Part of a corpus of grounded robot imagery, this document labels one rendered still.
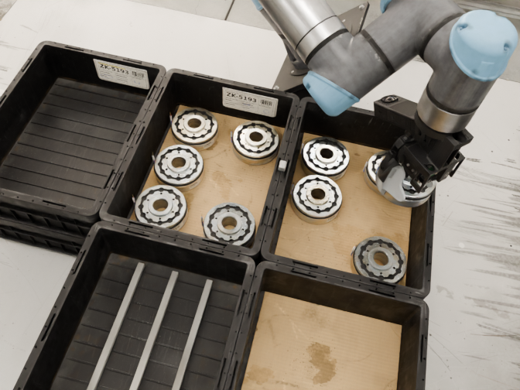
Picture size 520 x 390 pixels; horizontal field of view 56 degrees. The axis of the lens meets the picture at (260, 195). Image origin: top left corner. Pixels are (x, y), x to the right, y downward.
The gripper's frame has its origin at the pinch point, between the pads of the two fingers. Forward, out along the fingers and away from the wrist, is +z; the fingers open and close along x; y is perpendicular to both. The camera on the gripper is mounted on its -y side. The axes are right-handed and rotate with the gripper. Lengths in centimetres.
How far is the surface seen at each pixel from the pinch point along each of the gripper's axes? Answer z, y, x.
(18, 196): 7, -31, -60
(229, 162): 16.4, -27.3, -18.6
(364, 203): 16.3, -4.9, 2.0
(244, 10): 100, -165, 62
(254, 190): 16.4, -18.2, -17.2
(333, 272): 6.3, 8.0, -16.7
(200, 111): 13.5, -40.9, -19.1
